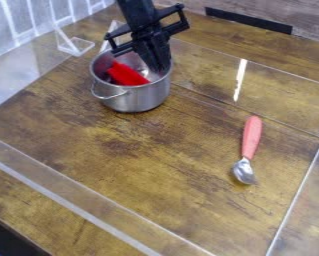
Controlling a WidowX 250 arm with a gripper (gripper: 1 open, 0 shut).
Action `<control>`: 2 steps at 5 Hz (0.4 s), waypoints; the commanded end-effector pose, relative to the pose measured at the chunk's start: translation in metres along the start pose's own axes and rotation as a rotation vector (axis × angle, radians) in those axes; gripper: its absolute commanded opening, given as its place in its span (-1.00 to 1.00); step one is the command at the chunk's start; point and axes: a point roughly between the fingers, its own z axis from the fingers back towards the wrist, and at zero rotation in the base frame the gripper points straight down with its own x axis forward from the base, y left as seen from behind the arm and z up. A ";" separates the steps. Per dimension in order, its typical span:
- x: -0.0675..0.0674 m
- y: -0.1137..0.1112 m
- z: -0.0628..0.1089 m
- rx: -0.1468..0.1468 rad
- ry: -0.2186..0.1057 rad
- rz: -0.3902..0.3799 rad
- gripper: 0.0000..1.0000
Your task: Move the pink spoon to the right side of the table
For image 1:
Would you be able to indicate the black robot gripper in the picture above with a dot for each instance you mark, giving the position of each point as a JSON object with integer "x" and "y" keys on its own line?
{"x": 147, "y": 31}

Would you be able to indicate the pink handled metal spoon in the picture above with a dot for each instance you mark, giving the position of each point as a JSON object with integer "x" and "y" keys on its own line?
{"x": 242, "y": 168}

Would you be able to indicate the red object in pot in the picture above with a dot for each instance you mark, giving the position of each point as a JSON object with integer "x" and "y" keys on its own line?
{"x": 124, "y": 75}

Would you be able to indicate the small silver metal pot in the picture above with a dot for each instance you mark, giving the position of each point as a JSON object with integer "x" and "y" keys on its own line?
{"x": 128, "y": 98}

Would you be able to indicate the clear acrylic barrier back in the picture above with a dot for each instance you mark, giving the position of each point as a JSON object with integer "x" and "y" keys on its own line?
{"x": 272, "y": 93}

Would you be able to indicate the clear acrylic barrier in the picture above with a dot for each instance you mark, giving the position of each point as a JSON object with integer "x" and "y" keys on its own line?
{"x": 272, "y": 93}
{"x": 129, "y": 227}

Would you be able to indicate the black strip on table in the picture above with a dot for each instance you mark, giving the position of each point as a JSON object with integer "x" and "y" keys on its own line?
{"x": 248, "y": 20}

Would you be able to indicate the clear acrylic barrier front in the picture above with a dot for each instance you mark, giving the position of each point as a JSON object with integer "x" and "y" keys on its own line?
{"x": 129, "y": 227}

